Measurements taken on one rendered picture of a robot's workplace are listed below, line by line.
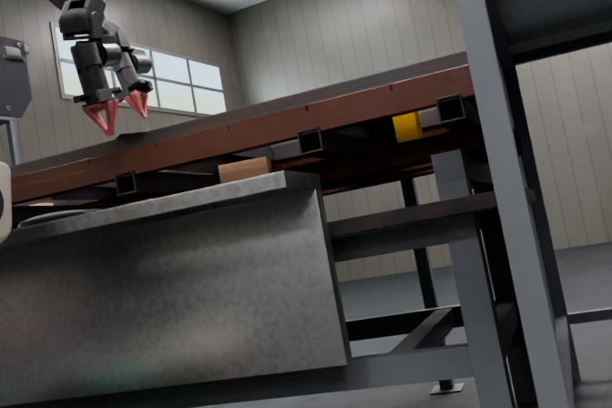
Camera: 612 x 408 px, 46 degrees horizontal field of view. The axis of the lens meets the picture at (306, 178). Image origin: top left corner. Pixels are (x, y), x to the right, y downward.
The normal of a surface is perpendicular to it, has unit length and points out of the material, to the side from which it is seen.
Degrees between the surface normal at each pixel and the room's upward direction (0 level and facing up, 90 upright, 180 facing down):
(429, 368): 90
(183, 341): 90
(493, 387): 90
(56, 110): 90
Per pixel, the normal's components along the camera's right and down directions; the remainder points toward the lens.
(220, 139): -0.33, -0.03
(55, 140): 0.87, -0.20
